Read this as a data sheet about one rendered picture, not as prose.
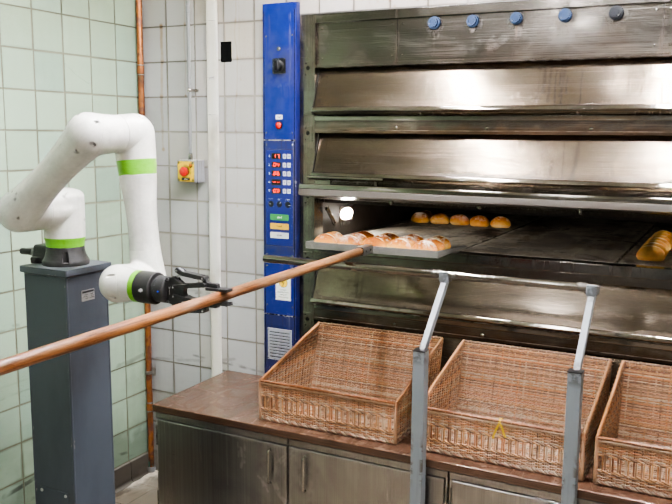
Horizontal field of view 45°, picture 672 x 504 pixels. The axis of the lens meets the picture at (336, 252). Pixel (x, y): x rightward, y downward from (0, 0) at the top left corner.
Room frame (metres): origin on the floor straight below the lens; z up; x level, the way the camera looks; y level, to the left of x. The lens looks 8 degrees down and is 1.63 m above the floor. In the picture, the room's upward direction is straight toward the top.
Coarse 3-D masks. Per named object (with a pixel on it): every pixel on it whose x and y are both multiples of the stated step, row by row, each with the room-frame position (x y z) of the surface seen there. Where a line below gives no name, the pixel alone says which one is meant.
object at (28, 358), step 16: (336, 256) 2.75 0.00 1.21; (352, 256) 2.85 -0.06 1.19; (288, 272) 2.44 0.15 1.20; (304, 272) 2.52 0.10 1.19; (240, 288) 2.19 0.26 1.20; (256, 288) 2.26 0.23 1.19; (176, 304) 1.95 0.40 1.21; (192, 304) 1.99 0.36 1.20; (208, 304) 2.05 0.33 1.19; (128, 320) 1.78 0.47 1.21; (144, 320) 1.82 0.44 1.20; (160, 320) 1.87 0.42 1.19; (80, 336) 1.64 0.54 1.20; (96, 336) 1.67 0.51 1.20; (112, 336) 1.72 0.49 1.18; (32, 352) 1.52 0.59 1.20; (48, 352) 1.55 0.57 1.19; (64, 352) 1.59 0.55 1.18; (0, 368) 1.44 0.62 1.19; (16, 368) 1.48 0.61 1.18
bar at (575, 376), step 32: (576, 288) 2.47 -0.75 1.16; (416, 352) 2.46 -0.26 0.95; (576, 352) 2.31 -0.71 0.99; (416, 384) 2.46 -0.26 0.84; (576, 384) 2.24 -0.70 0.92; (416, 416) 2.46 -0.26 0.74; (576, 416) 2.24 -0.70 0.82; (416, 448) 2.46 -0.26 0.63; (576, 448) 2.24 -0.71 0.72; (416, 480) 2.46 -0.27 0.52; (576, 480) 2.24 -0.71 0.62
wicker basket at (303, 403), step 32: (288, 352) 3.03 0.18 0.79; (320, 352) 3.22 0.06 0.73; (352, 352) 3.16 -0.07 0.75; (288, 384) 2.79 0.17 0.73; (320, 384) 3.18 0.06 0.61; (352, 384) 3.13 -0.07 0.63; (384, 384) 3.07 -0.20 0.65; (288, 416) 2.86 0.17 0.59; (320, 416) 2.74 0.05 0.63; (352, 416) 2.68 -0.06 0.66; (384, 416) 2.63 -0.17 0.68
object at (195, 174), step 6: (180, 162) 3.53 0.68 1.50; (186, 162) 3.51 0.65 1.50; (192, 162) 3.50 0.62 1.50; (198, 162) 3.52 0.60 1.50; (192, 168) 3.50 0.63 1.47; (198, 168) 3.52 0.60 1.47; (192, 174) 3.50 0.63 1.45; (198, 174) 3.52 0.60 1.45; (204, 174) 3.56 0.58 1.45; (180, 180) 3.53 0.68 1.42; (186, 180) 3.52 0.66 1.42; (192, 180) 3.50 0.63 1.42; (198, 180) 3.52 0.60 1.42; (204, 180) 3.56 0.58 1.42
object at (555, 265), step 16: (384, 256) 3.17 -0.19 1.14; (400, 256) 3.14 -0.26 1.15; (448, 256) 3.05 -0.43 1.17; (464, 256) 3.02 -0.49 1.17; (480, 256) 2.99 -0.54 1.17; (496, 256) 2.96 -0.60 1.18; (512, 256) 2.96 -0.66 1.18; (576, 272) 2.83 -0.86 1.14; (592, 272) 2.81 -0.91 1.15; (608, 272) 2.78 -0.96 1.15; (624, 272) 2.76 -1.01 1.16; (640, 272) 2.73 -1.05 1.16; (656, 272) 2.71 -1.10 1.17
